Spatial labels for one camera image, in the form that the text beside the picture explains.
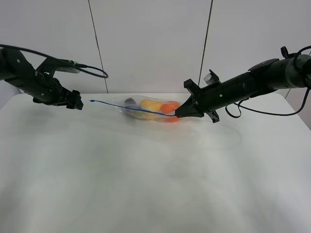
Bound orange fruit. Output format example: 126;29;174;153
161;101;181;123

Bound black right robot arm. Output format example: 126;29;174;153
175;53;311;123

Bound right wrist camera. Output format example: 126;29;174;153
204;73;215;85

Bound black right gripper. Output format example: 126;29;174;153
174;70;230;123

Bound purple eggplant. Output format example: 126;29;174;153
124;98;138;109

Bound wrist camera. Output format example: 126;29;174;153
36;58;80;75
204;73;215;85

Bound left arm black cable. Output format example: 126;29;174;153
0;44;109;79

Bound clear zip bag blue strip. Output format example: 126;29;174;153
90;95;182;123

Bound yellow pear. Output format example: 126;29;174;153
139;99;163;119

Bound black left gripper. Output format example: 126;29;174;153
33;78;84;110

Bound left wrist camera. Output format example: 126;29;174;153
36;58;80;75

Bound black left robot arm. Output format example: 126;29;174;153
0;48;83;110

